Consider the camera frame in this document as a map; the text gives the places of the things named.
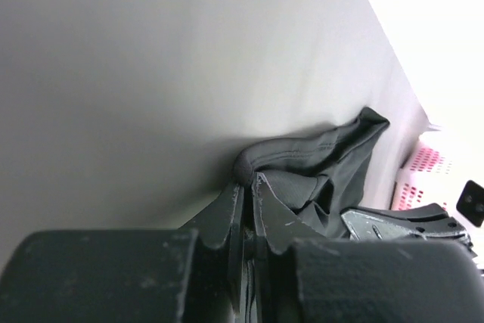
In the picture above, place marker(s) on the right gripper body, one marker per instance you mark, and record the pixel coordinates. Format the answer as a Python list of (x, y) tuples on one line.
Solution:
[(430, 222)]

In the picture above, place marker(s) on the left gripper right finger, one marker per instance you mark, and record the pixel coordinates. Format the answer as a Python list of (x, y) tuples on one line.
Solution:
[(304, 277)]

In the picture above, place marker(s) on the white plastic basket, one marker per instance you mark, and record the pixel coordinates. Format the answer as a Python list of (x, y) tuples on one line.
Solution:
[(429, 175)]

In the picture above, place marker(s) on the black t shirt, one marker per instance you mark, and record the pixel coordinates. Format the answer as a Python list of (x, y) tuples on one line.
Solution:
[(316, 177)]

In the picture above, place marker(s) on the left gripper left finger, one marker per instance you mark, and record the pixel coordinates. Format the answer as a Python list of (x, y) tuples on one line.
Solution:
[(188, 274)]

